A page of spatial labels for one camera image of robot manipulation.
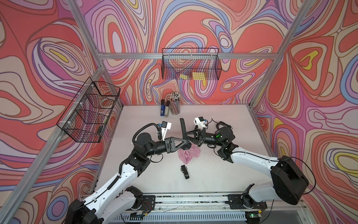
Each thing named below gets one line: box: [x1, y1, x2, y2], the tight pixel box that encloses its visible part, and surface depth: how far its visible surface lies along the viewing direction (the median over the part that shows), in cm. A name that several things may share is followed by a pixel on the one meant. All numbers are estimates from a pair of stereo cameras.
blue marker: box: [160, 98, 166, 117], surface depth 117 cm
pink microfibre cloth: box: [177, 142, 201, 165], surface depth 90 cm
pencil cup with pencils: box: [169, 91, 181, 116], surface depth 106 cm
